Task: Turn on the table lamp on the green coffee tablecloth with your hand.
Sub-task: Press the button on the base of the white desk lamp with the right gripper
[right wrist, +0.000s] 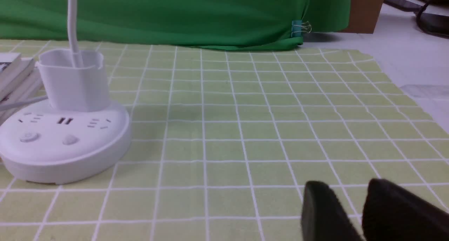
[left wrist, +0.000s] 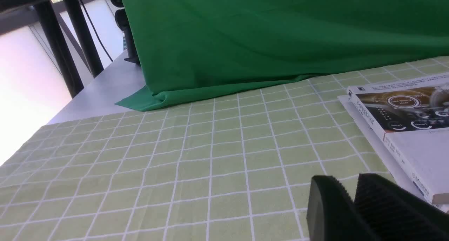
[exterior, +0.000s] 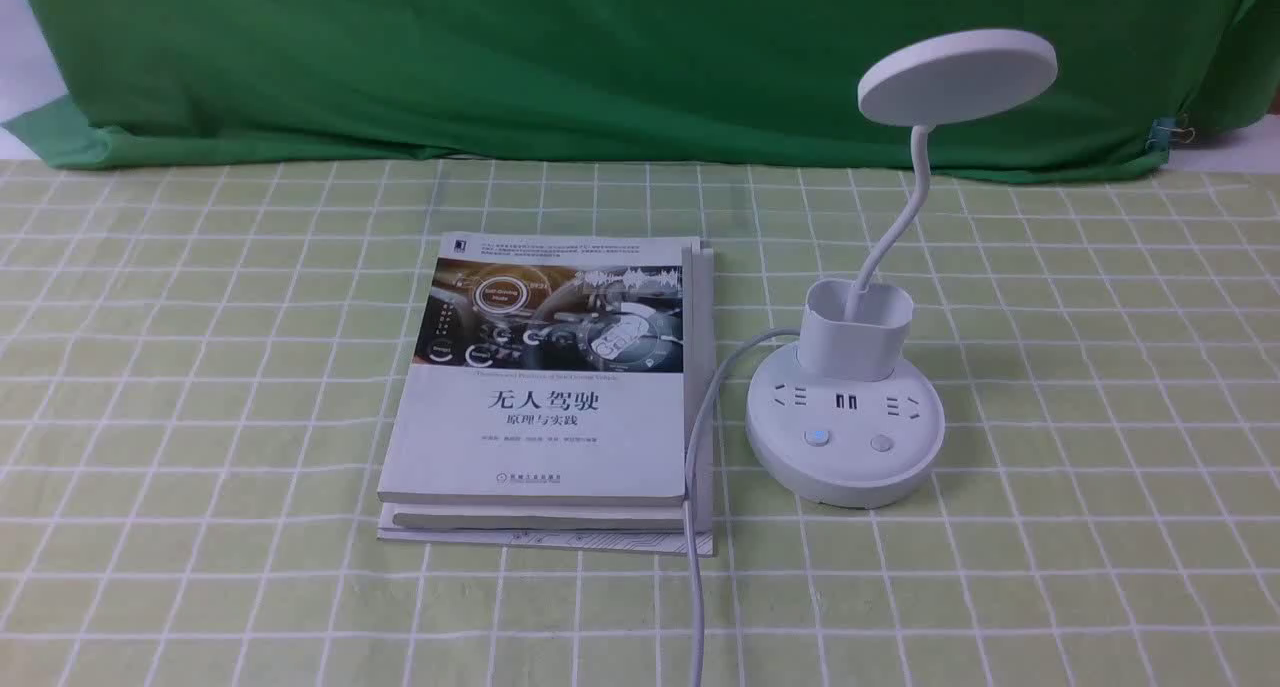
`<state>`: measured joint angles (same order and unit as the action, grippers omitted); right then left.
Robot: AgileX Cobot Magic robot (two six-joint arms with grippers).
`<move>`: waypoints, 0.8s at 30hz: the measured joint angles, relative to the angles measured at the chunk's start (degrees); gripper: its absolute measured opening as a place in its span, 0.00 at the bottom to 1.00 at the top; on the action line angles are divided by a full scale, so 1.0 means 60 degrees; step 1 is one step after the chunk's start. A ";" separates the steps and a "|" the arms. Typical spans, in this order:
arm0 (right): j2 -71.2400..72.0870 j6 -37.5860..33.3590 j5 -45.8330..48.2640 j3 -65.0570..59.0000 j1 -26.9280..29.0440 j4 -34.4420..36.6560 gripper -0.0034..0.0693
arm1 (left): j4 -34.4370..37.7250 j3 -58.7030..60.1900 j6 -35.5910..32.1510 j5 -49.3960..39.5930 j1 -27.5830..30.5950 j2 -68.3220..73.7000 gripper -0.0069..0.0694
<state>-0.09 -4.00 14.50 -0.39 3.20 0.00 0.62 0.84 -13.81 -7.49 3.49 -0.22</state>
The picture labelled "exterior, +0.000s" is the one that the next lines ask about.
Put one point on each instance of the white desk lamp with sockets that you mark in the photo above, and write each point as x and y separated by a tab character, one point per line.
839	416

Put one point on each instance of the white top book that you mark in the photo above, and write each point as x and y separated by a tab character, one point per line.
540	417

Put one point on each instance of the white book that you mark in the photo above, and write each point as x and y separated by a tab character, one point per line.
540	417
700	487

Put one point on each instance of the white bottom book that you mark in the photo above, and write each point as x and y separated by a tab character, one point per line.
700	487

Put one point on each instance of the green backdrop cloth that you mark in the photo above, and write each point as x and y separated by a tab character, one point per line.
214	82

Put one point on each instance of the green checkered tablecloth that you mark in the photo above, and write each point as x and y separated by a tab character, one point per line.
201	367

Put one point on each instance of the teal binder clip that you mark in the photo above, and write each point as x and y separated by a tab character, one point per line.
1170	133

